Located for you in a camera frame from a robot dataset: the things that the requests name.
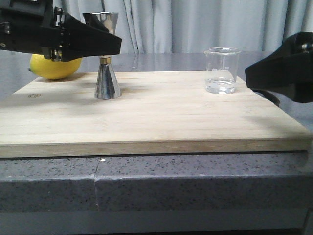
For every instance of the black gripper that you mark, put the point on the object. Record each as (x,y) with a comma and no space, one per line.
(26,24)

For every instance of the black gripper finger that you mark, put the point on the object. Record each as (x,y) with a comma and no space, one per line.
(287,71)

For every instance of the steel double jigger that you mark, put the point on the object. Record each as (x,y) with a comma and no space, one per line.
(107,86)

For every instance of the glass measuring beaker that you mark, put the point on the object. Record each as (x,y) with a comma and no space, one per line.
(221,69)

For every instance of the yellow lemon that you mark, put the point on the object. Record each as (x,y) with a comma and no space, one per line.
(52,70)

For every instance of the grey curtain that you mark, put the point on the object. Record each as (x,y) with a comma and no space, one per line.
(192,26)

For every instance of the wooden cutting board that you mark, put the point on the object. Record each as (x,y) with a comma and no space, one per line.
(158,112)

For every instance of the black cutting board handle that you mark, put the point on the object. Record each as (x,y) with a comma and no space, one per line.
(269,96)

